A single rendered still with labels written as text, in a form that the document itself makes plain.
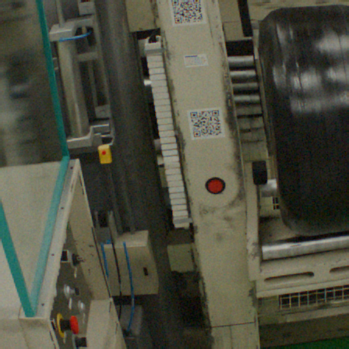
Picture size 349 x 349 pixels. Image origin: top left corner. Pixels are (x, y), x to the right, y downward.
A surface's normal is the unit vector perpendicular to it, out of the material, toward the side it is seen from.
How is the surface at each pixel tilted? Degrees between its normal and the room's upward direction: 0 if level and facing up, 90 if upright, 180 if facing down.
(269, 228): 0
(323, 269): 90
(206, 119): 90
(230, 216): 90
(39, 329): 90
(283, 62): 38
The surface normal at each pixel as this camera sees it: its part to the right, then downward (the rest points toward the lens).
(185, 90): -0.04, 0.51
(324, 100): -0.11, -0.06
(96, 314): -0.14, -0.85
